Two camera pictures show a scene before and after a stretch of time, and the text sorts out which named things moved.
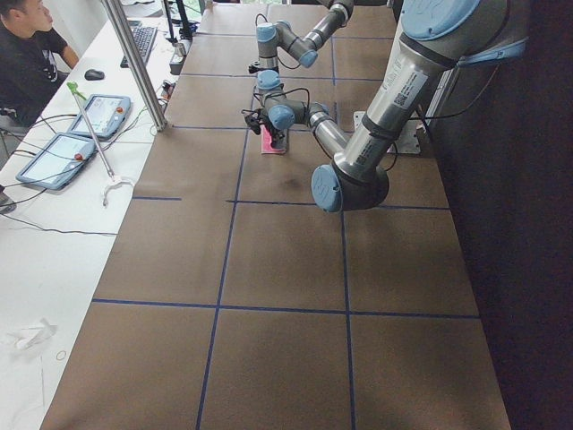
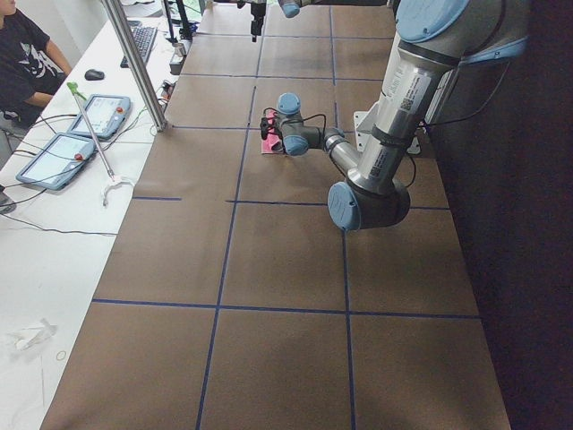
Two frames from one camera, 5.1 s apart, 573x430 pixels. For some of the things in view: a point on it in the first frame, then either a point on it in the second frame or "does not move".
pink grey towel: x=266 y=147 does not move
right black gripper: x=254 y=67 -> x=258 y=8
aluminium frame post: x=117 y=13 does not move
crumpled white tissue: x=29 y=337 does not move
